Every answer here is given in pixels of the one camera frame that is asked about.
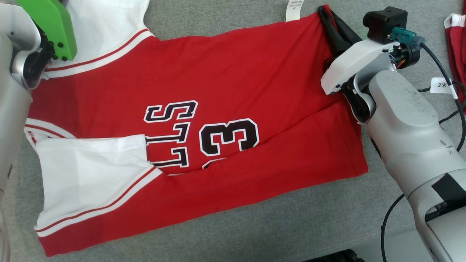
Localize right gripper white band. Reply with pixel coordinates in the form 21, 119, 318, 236
317, 5, 421, 125

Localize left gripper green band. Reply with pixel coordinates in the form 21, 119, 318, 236
11, 0, 78, 90

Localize red jersey with white sleeves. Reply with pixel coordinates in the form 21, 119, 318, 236
24, 0, 369, 258

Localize red shorts with white stripes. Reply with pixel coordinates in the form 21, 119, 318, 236
443, 13, 466, 104

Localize grey fabric sofa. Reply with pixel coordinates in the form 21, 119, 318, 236
0, 0, 466, 262

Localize teal right camera connector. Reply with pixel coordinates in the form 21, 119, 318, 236
391, 27, 426, 46

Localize thick black camera cable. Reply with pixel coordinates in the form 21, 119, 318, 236
419, 42, 466, 152

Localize white cable label tag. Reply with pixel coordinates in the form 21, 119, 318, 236
430, 77, 458, 99

